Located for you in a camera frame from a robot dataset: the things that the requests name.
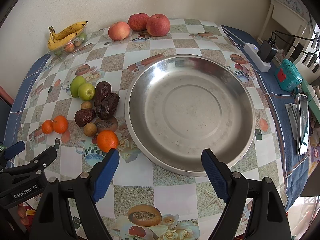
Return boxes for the small tangerine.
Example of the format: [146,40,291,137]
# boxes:
[41,120,54,134]

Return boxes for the small longan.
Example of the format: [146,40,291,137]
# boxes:
[84,122,97,138]
[80,101,92,109]

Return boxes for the red chair back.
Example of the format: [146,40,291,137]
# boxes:
[0,86,14,106]

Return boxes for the right green jujube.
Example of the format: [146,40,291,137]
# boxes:
[78,83,95,101]

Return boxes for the green jujube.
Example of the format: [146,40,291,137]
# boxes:
[70,76,86,98]
[78,83,95,101]

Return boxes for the smartphone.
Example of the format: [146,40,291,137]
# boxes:
[297,93,309,155]

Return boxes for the left green jujube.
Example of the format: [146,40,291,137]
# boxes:
[70,76,86,98]

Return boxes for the grey phone stand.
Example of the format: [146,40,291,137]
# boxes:
[285,103,298,140]

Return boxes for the lower yellow banana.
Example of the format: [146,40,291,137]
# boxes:
[47,29,83,50]

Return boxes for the yellow banana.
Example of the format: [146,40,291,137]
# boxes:
[47,29,83,50]
[49,21,87,40]

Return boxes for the clear plastic fruit tray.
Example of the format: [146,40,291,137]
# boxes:
[48,31,87,56]

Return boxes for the upper yellow banana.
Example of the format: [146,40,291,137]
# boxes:
[49,21,87,40]

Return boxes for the teal box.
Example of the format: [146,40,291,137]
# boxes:
[274,59,303,92]

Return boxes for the large steel round tray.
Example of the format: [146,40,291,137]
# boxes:
[124,54,255,177]

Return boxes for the pale pink apple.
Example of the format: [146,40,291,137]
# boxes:
[108,21,131,41]

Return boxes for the black power adapter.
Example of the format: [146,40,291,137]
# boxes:
[257,40,278,63]

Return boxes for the middle red apple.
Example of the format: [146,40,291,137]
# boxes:
[128,13,150,31]

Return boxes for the red apple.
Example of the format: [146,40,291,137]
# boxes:
[146,14,170,37]
[128,13,150,31]

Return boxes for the white power strip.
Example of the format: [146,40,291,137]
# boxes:
[244,43,271,73]

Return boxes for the right red apple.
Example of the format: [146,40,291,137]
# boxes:
[146,14,170,37]

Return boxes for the white wooden chair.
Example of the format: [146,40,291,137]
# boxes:
[257,0,319,84]

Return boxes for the black cable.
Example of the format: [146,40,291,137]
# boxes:
[268,12,320,55]

